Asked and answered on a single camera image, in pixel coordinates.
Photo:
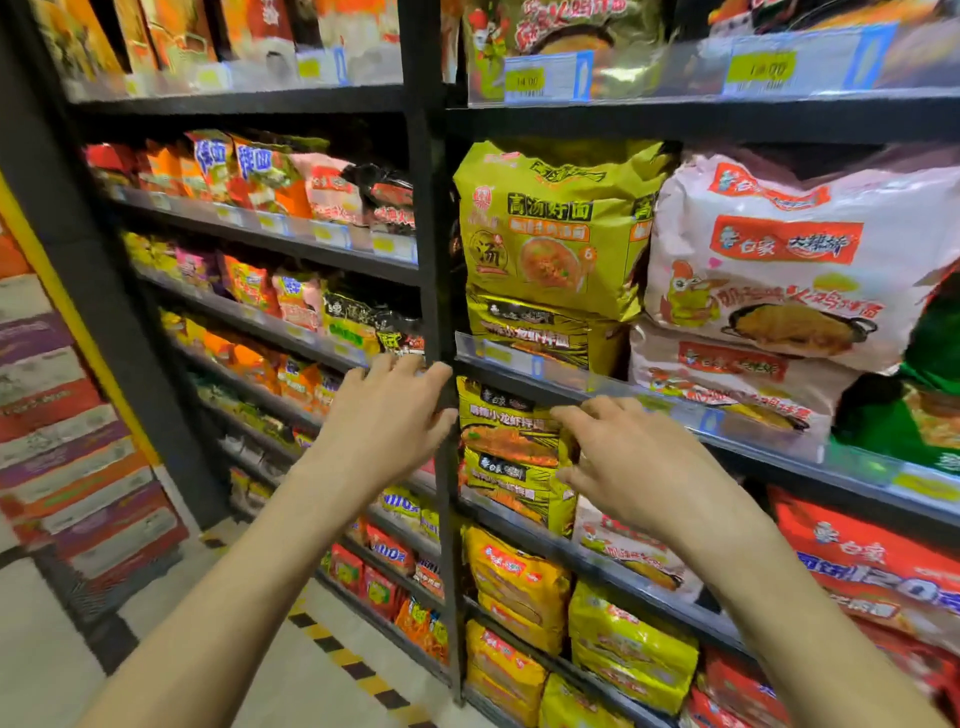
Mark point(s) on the person's left hand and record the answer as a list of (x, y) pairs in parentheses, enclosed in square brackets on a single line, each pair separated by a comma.
[(379, 427)]

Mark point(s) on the person's right hand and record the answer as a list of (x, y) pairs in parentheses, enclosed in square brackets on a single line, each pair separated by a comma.
[(645, 472)]

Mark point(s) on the person's left middle finger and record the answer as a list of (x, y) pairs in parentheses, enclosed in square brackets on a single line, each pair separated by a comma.
[(409, 367)]

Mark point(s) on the person's right thumb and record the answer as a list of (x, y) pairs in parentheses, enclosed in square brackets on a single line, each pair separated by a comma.
[(576, 477)]

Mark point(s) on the person's right middle finger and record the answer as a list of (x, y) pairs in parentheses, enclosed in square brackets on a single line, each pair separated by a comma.
[(601, 403)]

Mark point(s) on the person's left thumb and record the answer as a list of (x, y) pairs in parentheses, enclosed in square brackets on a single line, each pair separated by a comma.
[(444, 426)]

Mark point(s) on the person's right forearm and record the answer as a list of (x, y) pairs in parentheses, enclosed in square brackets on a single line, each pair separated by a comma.
[(787, 622)]

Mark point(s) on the person's left forearm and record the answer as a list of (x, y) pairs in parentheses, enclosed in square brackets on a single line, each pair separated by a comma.
[(225, 600)]

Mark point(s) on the yellow black noodle multipack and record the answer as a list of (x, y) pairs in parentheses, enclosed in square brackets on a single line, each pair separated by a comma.
[(540, 330), (517, 487), (506, 424)]

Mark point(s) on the row of assorted noodle packets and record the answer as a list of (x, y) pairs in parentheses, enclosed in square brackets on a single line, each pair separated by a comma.
[(255, 364), (247, 420), (251, 480), (255, 176), (405, 510), (300, 300)]

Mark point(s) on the yellow red-label noodle multipack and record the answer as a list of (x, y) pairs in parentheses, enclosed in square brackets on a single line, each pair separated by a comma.
[(521, 626), (502, 667), (514, 574), (577, 709)]

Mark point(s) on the black metal shelving unit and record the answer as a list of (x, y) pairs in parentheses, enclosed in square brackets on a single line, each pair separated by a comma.
[(431, 225)]

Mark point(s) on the clear shelf edge strip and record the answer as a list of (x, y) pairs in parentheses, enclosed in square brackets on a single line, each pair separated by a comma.
[(270, 223), (225, 75), (750, 427), (675, 71), (262, 322)]

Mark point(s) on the large yellow-green noodle multipack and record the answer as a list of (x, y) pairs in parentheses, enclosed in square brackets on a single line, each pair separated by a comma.
[(555, 232)]

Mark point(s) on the row of red noodle packets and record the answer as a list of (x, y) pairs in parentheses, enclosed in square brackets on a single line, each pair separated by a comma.
[(382, 596)]

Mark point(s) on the large white pink noodle multipack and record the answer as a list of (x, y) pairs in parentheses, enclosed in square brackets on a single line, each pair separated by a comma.
[(795, 255)]

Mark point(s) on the yellow black floor tape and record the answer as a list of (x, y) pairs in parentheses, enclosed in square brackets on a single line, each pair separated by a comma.
[(341, 656)]

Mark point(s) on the red noodle multipack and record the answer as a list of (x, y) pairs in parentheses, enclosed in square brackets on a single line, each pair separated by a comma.
[(915, 664), (870, 562), (739, 686)]

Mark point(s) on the green noodle multipack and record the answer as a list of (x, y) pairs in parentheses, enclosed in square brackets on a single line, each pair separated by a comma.
[(907, 420)]

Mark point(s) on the blue yellow price label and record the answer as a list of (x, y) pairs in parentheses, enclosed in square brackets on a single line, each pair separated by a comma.
[(546, 77), (806, 64)]

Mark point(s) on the stack of striped cartons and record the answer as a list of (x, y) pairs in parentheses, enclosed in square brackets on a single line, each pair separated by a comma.
[(67, 450)]

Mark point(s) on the dark gold noodle multipack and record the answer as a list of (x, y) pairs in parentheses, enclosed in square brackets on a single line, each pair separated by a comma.
[(570, 30)]

